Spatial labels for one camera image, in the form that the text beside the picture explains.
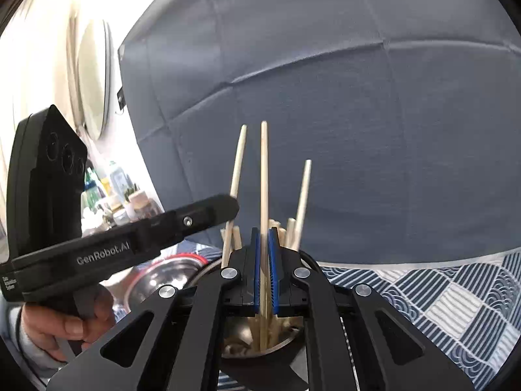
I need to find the clear plastic bottle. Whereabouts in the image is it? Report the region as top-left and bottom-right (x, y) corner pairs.
(108, 161), (130, 197)

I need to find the grey upholstered headboard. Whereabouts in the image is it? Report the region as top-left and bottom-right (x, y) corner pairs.
(118, 0), (521, 263)

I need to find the navy white patterned blanket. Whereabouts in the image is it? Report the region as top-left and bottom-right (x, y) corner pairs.
(110, 240), (521, 391)

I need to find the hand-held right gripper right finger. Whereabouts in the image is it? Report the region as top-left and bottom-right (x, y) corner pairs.
(268, 227), (475, 391)

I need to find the perforated metal utensil holder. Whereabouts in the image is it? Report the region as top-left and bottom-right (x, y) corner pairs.
(191, 250), (326, 385)

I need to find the person's left hand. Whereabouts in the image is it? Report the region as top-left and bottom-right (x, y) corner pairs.
(20, 286), (117, 363)

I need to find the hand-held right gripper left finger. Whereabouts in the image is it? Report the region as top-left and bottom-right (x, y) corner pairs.
(46, 227), (263, 391)

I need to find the green bottle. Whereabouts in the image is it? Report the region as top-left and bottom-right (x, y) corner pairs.
(82, 166), (103, 213)

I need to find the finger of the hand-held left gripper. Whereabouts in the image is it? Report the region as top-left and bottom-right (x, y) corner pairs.
(136, 194), (241, 260)

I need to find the jar with beige lid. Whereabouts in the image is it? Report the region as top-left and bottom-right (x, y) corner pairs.
(126, 190), (162, 221)

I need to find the oval wall mirror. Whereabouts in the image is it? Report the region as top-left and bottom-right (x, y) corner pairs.
(74, 18), (115, 142)

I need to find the red rimmed metal bowl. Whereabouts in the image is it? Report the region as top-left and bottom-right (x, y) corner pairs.
(118, 253), (210, 315)

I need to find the pale wooden chopstick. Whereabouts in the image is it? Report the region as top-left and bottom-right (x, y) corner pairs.
(260, 121), (272, 352)

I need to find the person's left forearm grey sleeve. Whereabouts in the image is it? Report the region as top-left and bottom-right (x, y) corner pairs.
(0, 305), (53, 380)

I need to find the bunch of chopsticks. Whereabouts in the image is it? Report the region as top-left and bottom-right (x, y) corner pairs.
(220, 124), (313, 353)

